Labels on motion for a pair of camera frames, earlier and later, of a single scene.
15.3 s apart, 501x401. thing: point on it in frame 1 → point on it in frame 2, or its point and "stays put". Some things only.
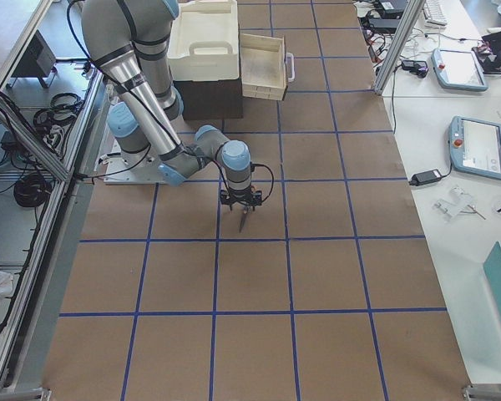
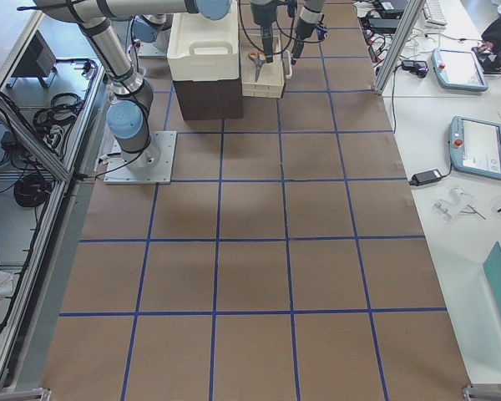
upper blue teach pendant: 458,70 stays put
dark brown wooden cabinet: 209,99 stays put
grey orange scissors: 243,218 → 259,58
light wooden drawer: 265,66 stays put
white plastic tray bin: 204,43 stays put
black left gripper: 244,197 → 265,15
